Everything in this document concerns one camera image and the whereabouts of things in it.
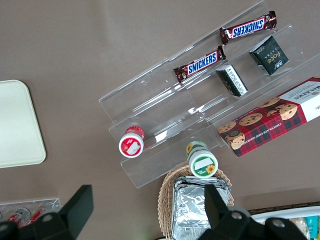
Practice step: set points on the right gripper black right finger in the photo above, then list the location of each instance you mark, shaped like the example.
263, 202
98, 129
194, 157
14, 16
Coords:
220, 220

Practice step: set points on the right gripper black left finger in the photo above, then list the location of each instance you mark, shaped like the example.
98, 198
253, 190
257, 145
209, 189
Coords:
75, 212

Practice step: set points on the aluminium foil tray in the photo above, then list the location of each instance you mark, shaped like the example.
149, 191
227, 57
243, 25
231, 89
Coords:
182, 180
190, 212

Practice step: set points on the oval light wicker basket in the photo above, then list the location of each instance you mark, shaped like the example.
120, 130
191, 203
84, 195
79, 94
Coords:
165, 197

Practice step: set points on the beige plastic tray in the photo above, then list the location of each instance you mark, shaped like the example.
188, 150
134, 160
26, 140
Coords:
17, 125

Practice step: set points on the clear acrylic bottle rack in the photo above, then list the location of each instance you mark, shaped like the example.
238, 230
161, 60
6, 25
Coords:
50, 203

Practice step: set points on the red cola bottle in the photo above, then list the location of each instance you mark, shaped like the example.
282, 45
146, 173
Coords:
37, 215
18, 215

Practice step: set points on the green lid yogurt cup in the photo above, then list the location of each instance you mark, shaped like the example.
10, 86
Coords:
202, 163

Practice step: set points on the clear bag of crackers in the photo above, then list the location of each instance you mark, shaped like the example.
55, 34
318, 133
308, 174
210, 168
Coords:
298, 225

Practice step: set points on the white rectangular snack bin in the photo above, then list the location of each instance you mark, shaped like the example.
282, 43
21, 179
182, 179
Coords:
300, 212

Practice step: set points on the red lid yogurt cup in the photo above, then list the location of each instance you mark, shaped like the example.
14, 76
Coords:
131, 146

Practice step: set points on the teal snack packet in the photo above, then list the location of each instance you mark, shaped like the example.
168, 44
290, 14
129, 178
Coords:
313, 227

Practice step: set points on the red tartan cookie box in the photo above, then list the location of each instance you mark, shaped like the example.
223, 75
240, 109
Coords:
270, 120

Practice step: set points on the clear acrylic stepped stand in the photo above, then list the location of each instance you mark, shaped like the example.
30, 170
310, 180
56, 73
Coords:
295, 72
155, 105

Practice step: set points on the black box with white label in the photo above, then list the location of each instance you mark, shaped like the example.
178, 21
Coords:
232, 81

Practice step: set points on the Snickers chocolate bar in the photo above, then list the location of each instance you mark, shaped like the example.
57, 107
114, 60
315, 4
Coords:
200, 64
247, 28

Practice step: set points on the black box with gold print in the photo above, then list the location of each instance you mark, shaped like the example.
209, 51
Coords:
270, 55

